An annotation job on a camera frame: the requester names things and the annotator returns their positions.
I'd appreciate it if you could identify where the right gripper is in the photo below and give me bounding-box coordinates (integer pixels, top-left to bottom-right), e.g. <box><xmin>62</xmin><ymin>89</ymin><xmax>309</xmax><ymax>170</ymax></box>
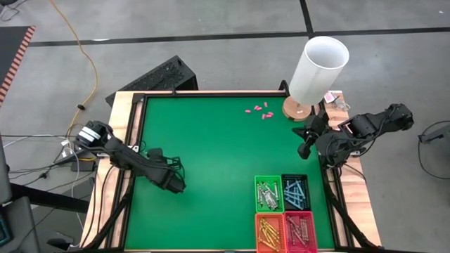
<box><xmin>292</xmin><ymin>112</ymin><xmax>331</xmax><ymax>150</ymax></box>

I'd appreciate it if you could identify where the pink eraser packet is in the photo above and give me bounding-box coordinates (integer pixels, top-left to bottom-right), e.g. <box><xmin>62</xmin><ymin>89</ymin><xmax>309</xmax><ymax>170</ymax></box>
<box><xmin>323</xmin><ymin>90</ymin><xmax>341</xmax><ymax>105</ymax></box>

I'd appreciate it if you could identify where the clear plastic bag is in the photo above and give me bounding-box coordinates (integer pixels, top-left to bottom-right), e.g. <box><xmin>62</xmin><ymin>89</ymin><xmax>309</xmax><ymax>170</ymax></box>
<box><xmin>333</xmin><ymin>98</ymin><xmax>352</xmax><ymax>112</ymax></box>

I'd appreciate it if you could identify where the green table mat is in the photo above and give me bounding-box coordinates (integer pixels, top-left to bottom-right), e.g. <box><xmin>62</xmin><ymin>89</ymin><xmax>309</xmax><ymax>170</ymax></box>
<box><xmin>123</xmin><ymin>95</ymin><xmax>335</xmax><ymax>251</ymax></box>

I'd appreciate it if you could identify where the white shade wooden base lamp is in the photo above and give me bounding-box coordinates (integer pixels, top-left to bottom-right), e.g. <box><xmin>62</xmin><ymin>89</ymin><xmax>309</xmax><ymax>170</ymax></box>
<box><xmin>282</xmin><ymin>35</ymin><xmax>350</xmax><ymax>122</ymax></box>

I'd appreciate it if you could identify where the black plastic basket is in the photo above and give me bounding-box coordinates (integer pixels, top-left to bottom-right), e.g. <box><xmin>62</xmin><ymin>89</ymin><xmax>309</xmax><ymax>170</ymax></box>
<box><xmin>281</xmin><ymin>174</ymin><xmax>312</xmax><ymax>212</ymax></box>

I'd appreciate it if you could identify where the wooden table side board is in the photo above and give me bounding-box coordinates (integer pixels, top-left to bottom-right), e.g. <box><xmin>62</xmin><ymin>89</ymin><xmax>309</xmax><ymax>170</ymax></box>
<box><xmin>318</xmin><ymin>90</ymin><xmax>383</xmax><ymax>247</ymax></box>
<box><xmin>79</xmin><ymin>90</ymin><xmax>145</xmax><ymax>249</ymax></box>

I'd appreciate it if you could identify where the green plastic basket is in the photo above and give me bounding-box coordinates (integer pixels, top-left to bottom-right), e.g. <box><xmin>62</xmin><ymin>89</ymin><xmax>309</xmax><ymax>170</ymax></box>
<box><xmin>254</xmin><ymin>174</ymin><xmax>285</xmax><ymax>214</ymax></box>

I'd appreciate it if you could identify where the orange plastic basket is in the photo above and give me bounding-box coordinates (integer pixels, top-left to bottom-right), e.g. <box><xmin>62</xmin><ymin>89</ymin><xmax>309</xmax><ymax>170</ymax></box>
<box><xmin>254</xmin><ymin>212</ymin><xmax>288</xmax><ymax>253</ymax></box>

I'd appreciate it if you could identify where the gray power strip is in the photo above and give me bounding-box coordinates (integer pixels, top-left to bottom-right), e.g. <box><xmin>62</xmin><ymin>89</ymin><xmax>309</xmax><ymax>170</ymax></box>
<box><xmin>52</xmin><ymin>139</ymin><xmax>89</xmax><ymax>166</ymax></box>

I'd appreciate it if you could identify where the black perforated case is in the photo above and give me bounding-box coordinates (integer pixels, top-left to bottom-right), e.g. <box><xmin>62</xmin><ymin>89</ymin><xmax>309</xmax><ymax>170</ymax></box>
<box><xmin>105</xmin><ymin>55</ymin><xmax>198</xmax><ymax>108</ymax></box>

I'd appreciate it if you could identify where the pink plastic basket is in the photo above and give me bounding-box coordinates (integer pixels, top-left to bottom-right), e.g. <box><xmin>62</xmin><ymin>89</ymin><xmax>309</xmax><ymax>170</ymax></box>
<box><xmin>283</xmin><ymin>210</ymin><xmax>318</xmax><ymax>253</ymax></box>

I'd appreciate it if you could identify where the black orange-striped floor mat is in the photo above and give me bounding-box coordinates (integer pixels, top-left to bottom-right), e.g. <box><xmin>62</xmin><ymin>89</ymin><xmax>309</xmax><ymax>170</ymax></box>
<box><xmin>0</xmin><ymin>25</ymin><xmax>37</xmax><ymax>106</ymax></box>

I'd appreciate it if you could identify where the black aluminium table frame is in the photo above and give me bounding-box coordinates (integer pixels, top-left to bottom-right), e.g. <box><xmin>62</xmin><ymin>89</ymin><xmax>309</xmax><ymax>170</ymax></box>
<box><xmin>82</xmin><ymin>79</ymin><xmax>380</xmax><ymax>253</ymax></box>

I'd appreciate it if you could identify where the yellow power cable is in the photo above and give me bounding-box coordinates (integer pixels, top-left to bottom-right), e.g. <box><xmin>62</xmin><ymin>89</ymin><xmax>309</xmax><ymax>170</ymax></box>
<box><xmin>49</xmin><ymin>0</ymin><xmax>98</xmax><ymax>143</ymax></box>

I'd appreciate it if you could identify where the black floor cable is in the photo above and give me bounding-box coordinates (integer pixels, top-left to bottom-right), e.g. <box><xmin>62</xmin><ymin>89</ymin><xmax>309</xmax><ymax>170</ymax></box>
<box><xmin>0</xmin><ymin>134</ymin><xmax>71</xmax><ymax>140</ymax></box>

